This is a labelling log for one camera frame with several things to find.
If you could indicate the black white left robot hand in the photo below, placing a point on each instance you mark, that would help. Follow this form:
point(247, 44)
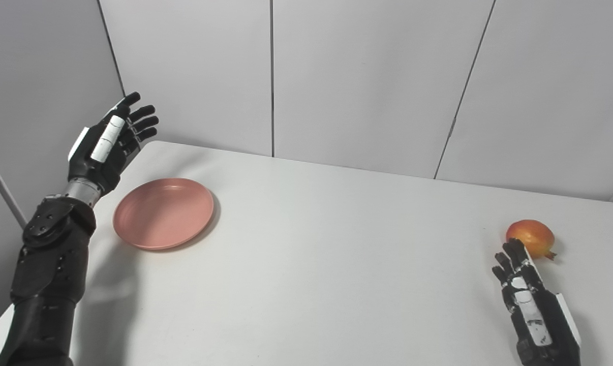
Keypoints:
point(103, 160)

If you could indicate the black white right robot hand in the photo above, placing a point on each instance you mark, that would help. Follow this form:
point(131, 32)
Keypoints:
point(550, 330)

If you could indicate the pink round plate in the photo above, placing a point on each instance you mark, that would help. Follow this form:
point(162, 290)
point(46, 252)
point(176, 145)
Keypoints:
point(163, 213)

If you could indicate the red orange pomegranate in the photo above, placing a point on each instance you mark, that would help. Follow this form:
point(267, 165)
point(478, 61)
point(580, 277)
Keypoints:
point(532, 235)

